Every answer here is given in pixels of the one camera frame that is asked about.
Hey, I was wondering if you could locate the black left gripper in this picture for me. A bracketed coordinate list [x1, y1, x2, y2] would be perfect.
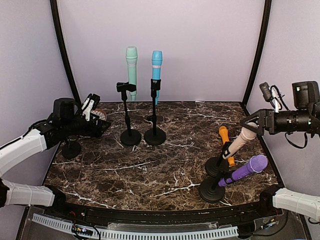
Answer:
[62, 112, 111, 138]

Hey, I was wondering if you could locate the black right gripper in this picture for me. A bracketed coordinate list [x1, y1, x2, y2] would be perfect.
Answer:
[240, 107, 313, 135]

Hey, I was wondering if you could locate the beige microphone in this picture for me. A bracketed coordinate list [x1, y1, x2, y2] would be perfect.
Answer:
[222, 127, 257, 160]

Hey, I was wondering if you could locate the orange microphone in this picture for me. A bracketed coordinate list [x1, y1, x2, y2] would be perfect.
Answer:
[218, 126, 235, 167]

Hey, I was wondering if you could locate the black stand of orange microphone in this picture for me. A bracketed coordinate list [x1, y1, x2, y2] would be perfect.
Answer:
[61, 135, 82, 160]

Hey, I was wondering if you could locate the black stand of beige microphone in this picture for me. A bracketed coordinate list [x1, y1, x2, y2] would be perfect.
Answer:
[204, 152, 229, 178]

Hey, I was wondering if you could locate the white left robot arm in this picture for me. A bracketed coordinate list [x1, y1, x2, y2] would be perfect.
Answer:
[0, 93, 111, 218]

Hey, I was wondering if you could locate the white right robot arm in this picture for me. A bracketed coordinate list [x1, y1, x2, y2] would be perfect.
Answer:
[240, 81, 320, 224]

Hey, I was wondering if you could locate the black stand of mint microphone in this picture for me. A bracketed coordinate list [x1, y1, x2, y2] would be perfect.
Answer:
[116, 82, 142, 146]

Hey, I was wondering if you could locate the purple microphone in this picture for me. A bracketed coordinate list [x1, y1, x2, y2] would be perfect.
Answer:
[218, 154, 268, 187]

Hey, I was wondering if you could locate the black stand of blue microphone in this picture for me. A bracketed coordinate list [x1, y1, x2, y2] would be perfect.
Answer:
[144, 79, 167, 146]

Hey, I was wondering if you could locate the mint green microphone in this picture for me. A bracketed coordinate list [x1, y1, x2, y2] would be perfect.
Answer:
[125, 46, 138, 86]

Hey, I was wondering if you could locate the black stand of purple microphone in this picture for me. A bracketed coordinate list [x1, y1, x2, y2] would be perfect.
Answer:
[198, 170, 235, 204]

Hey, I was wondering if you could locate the blue microphone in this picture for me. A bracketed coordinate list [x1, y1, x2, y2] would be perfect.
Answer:
[151, 50, 163, 105]

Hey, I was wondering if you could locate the flower pattern ceramic plate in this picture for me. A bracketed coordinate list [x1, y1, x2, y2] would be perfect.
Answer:
[91, 108, 108, 121]

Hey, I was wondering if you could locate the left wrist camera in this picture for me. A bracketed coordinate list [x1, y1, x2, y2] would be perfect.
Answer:
[81, 93, 101, 122]

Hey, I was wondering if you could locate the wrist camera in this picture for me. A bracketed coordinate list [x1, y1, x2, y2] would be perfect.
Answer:
[81, 93, 101, 122]
[259, 82, 289, 113]

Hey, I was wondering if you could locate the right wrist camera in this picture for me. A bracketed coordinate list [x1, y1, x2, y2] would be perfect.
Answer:
[259, 82, 289, 113]

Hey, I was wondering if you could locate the black front rail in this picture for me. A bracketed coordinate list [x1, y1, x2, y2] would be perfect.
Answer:
[45, 202, 262, 226]

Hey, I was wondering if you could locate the right black frame post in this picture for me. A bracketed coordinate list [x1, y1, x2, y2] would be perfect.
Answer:
[241, 0, 272, 108]

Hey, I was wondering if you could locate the black frame post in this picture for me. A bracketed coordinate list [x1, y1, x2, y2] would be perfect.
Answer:
[241, 0, 272, 108]
[49, 0, 81, 104]

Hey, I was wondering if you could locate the white slotted cable duct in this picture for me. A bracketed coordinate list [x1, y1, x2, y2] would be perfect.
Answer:
[31, 213, 239, 240]

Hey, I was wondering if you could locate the left black frame post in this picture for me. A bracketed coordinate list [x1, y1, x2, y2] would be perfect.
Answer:
[49, 0, 81, 104]

